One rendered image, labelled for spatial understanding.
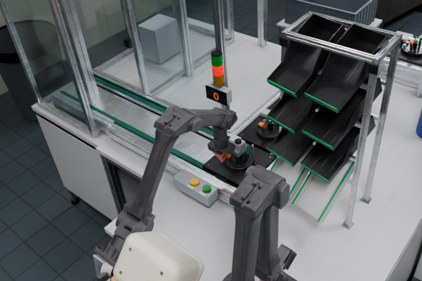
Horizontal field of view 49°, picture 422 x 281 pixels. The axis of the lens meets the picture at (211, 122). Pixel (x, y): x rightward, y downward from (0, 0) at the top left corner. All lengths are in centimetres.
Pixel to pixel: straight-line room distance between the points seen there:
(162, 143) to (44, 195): 230
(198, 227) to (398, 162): 99
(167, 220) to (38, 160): 206
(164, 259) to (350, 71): 84
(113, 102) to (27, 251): 120
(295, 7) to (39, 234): 256
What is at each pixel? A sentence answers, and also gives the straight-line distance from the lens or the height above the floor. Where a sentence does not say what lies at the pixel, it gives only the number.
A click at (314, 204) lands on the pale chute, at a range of 188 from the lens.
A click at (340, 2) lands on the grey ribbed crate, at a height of 71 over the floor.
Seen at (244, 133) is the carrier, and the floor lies 97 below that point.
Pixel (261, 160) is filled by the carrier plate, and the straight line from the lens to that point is 211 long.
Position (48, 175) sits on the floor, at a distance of 377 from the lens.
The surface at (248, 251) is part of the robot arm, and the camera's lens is 118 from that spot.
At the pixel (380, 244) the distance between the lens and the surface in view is 200.
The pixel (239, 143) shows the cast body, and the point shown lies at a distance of 202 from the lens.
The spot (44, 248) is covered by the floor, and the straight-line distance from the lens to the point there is 329.
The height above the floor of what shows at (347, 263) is 86.
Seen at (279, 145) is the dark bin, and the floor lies 121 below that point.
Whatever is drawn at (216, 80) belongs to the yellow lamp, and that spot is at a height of 129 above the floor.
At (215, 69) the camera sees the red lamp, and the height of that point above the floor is 134.
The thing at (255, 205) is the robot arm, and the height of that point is 161.
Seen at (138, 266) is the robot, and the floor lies 135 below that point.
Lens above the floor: 242
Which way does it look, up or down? 39 degrees down
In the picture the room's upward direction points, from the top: 6 degrees counter-clockwise
